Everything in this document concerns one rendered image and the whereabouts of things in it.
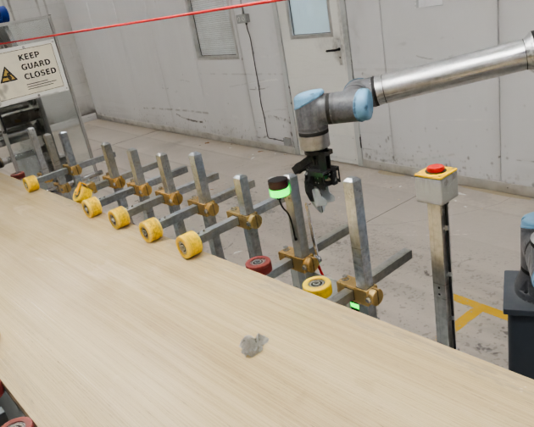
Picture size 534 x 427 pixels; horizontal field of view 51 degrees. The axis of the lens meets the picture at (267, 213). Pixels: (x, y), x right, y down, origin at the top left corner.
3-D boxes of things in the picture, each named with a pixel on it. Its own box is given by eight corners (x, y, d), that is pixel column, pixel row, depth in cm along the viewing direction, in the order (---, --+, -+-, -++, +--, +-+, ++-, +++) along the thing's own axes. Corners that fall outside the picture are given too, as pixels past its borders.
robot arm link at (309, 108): (322, 92, 155) (288, 97, 158) (328, 135, 160) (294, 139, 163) (328, 85, 164) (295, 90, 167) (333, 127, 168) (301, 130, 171)
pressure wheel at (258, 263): (264, 283, 182) (258, 252, 177) (281, 290, 176) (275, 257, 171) (246, 294, 177) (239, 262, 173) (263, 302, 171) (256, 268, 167)
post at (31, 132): (56, 200, 354) (31, 126, 336) (58, 201, 351) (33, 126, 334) (51, 202, 352) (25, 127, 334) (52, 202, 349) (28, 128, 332)
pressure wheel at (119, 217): (119, 202, 222) (130, 214, 219) (119, 215, 228) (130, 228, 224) (106, 207, 219) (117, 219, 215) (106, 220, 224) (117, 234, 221)
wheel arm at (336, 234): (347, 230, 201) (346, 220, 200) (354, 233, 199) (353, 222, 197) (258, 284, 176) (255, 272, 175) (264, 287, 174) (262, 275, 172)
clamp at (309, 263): (291, 258, 189) (288, 246, 187) (319, 268, 179) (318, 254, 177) (279, 266, 186) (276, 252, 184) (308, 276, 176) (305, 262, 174)
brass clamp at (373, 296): (349, 287, 172) (347, 273, 171) (385, 300, 162) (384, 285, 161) (336, 296, 169) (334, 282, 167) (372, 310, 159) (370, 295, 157)
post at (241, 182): (264, 293, 209) (240, 172, 191) (270, 296, 206) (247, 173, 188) (257, 297, 207) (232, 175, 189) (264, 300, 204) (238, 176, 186)
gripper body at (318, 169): (325, 192, 166) (319, 153, 162) (304, 188, 172) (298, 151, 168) (342, 183, 170) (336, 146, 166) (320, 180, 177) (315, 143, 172)
